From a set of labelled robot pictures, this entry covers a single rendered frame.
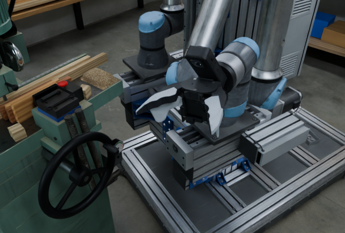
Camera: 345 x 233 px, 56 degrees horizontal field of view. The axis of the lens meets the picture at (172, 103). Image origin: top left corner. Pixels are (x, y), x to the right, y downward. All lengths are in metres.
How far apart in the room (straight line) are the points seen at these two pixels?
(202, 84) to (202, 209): 1.14
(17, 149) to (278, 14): 0.86
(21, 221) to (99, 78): 0.57
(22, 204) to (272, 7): 1.00
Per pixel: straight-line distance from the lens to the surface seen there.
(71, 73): 1.32
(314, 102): 2.93
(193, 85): 0.61
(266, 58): 1.01
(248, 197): 1.77
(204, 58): 0.57
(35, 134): 1.11
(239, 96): 0.79
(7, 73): 1.12
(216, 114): 0.53
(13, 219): 1.25
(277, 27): 0.97
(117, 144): 1.32
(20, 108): 1.15
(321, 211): 2.11
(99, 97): 1.23
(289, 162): 2.00
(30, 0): 3.31
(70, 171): 1.05
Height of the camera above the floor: 1.58
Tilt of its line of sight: 36 degrees down
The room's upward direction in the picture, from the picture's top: straight up
